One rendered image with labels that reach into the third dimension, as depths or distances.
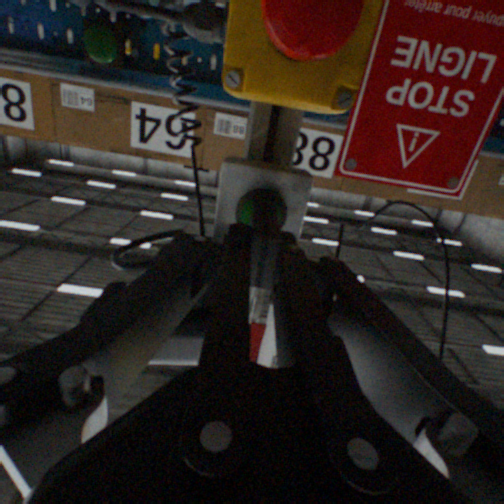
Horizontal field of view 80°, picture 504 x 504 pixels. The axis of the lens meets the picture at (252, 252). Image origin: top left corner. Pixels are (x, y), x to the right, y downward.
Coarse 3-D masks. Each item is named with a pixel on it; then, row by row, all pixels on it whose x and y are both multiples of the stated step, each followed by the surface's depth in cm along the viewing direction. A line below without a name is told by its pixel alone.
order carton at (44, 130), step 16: (16, 80) 74; (32, 80) 74; (48, 80) 74; (32, 96) 76; (48, 96) 76; (32, 112) 77; (48, 112) 77; (0, 128) 79; (16, 128) 79; (48, 128) 79
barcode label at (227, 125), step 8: (216, 120) 77; (224, 120) 77; (232, 120) 77; (240, 120) 77; (216, 128) 78; (224, 128) 78; (232, 128) 78; (240, 128) 78; (232, 136) 79; (240, 136) 79
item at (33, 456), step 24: (72, 384) 6; (96, 384) 7; (48, 408) 7; (72, 408) 7; (96, 408) 7; (0, 432) 6; (24, 432) 6; (48, 432) 6; (72, 432) 6; (96, 432) 7; (0, 456) 6; (24, 456) 6; (48, 456) 6; (24, 480) 5
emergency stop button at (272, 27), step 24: (264, 0) 11; (288, 0) 11; (312, 0) 11; (336, 0) 11; (360, 0) 11; (264, 24) 12; (288, 24) 11; (312, 24) 11; (336, 24) 11; (288, 48) 12; (312, 48) 12; (336, 48) 12
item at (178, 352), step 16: (160, 256) 23; (112, 288) 27; (208, 288) 24; (96, 304) 25; (208, 304) 24; (80, 320) 23; (192, 320) 23; (176, 336) 23; (192, 336) 23; (160, 352) 24; (176, 352) 24; (192, 352) 24
